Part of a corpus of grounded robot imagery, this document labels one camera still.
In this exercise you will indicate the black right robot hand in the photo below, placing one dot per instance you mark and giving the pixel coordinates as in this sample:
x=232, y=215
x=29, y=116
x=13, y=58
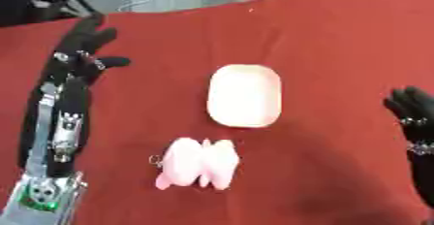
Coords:
x=419, y=122

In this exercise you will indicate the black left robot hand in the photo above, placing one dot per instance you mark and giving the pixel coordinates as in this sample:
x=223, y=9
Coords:
x=73, y=60

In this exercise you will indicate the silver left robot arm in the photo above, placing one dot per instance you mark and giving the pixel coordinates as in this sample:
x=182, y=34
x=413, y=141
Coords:
x=41, y=196

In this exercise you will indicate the pink soft toy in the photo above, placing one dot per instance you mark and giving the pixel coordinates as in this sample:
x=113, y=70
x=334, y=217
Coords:
x=198, y=164

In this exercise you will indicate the white oval tray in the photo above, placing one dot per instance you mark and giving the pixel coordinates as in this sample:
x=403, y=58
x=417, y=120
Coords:
x=244, y=95

